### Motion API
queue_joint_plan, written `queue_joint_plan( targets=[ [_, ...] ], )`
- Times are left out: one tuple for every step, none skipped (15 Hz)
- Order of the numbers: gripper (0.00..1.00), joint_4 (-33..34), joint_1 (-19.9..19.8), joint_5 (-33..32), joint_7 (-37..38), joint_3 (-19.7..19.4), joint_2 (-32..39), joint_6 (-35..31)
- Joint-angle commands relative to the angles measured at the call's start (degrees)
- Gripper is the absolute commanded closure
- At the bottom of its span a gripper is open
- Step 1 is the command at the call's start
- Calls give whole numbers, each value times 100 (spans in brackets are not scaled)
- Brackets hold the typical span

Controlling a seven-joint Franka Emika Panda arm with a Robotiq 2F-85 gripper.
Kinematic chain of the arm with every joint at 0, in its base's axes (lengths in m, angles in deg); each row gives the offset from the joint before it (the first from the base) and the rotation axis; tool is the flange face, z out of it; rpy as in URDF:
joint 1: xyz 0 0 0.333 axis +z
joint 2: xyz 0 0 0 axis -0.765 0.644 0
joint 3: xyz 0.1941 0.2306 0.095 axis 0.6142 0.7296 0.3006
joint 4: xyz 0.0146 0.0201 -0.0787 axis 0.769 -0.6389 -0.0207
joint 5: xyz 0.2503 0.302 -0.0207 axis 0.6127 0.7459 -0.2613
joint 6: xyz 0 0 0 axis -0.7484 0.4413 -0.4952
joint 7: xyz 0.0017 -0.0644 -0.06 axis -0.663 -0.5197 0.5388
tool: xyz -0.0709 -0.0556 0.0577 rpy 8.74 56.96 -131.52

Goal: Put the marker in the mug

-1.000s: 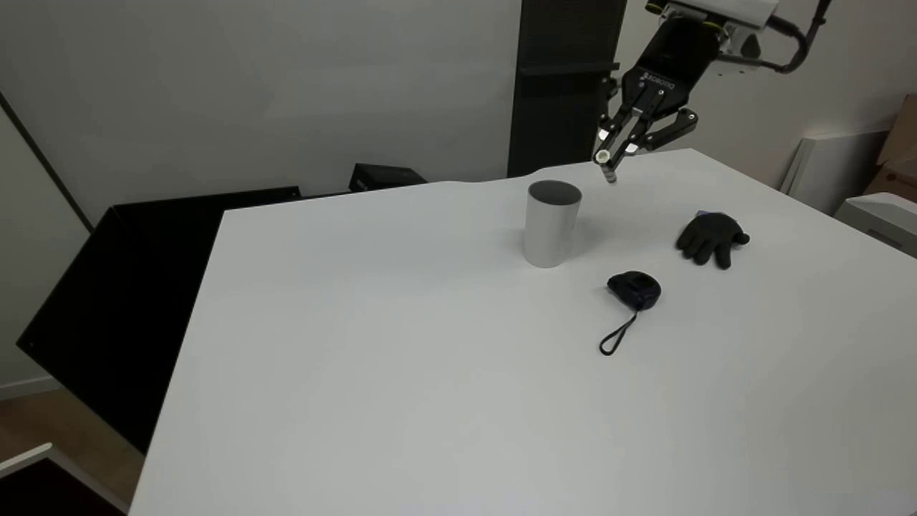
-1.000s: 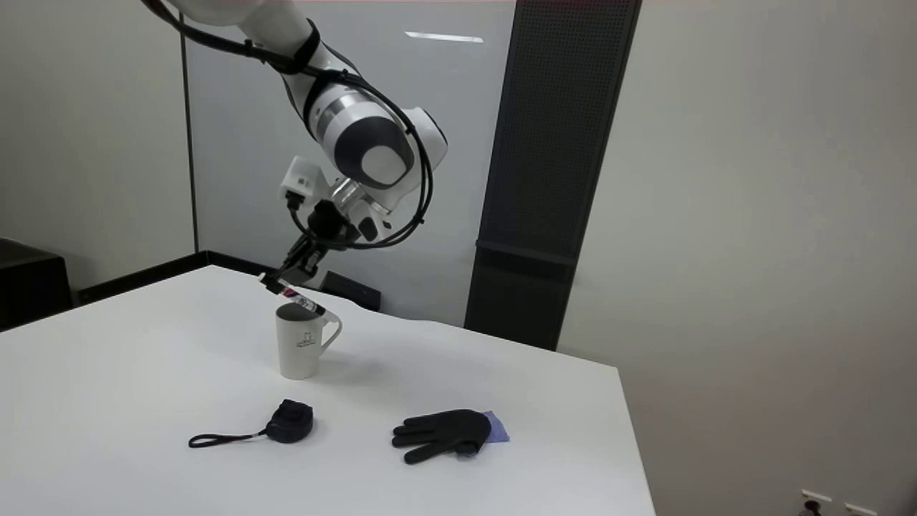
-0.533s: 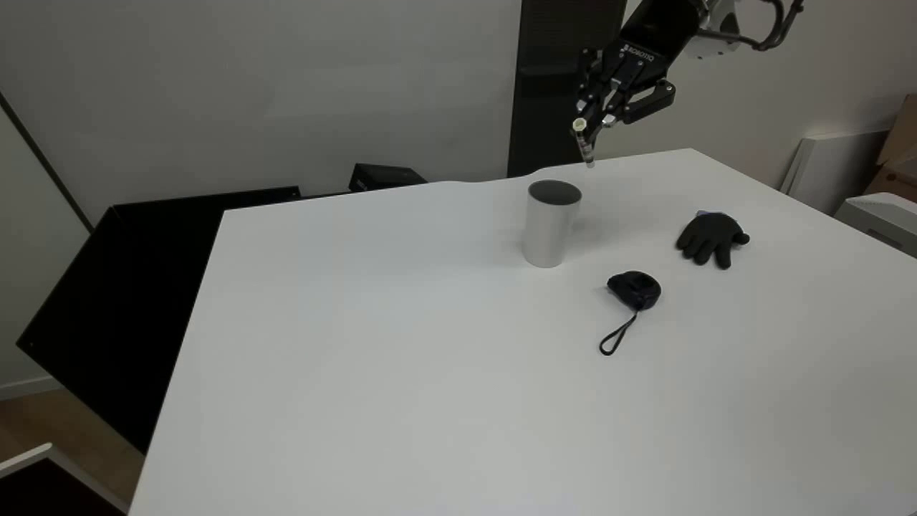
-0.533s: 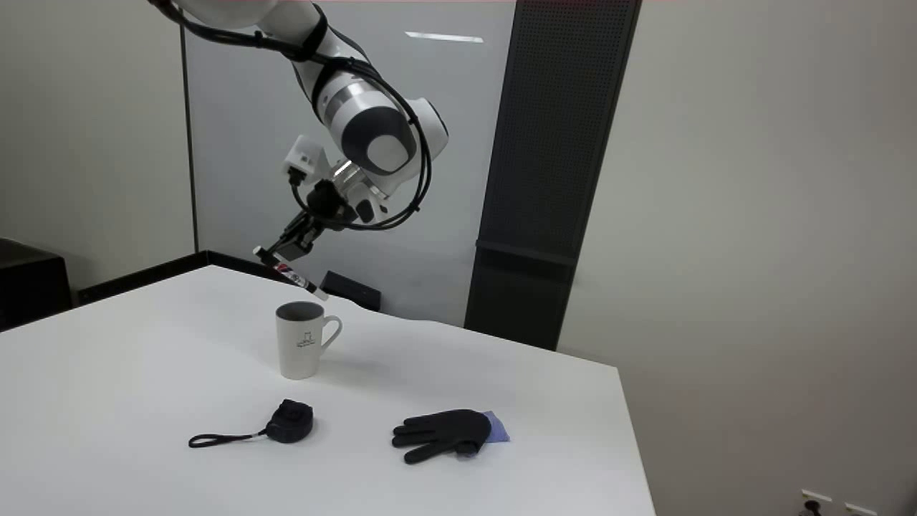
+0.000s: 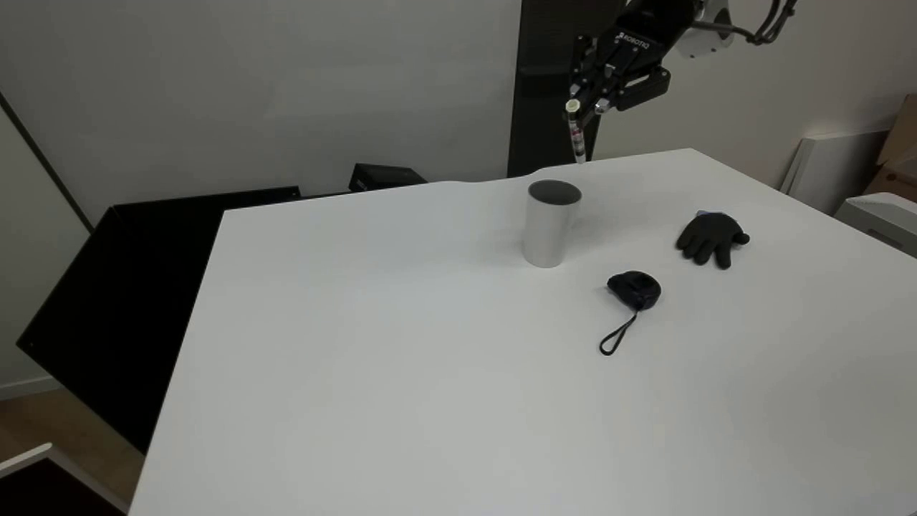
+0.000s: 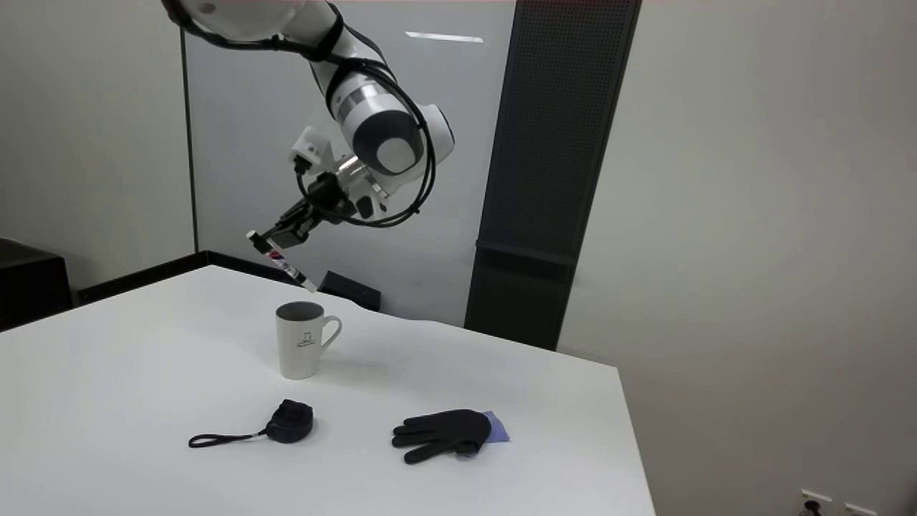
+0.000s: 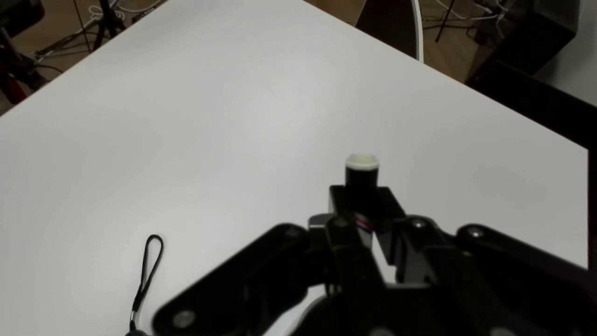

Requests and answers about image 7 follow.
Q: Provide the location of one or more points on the black camera tripod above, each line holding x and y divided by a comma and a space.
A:
19, 43

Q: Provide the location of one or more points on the black whiteboard marker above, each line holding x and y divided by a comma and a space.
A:
362, 177

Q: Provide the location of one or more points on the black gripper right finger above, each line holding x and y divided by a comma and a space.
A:
497, 280

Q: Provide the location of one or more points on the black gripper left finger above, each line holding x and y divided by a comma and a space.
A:
280, 273

